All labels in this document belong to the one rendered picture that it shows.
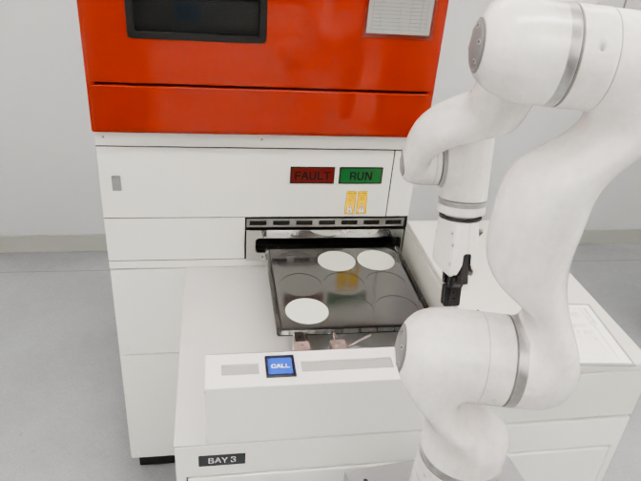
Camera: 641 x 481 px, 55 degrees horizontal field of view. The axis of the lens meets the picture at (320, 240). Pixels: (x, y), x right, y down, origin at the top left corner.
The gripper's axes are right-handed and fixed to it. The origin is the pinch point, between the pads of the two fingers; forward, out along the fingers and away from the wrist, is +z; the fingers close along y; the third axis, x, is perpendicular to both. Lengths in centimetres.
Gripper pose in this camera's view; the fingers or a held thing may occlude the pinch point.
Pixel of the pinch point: (450, 294)
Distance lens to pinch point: 115.8
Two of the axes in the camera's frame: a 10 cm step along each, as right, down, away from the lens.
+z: -0.4, 9.5, 3.1
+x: 9.9, -0.1, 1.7
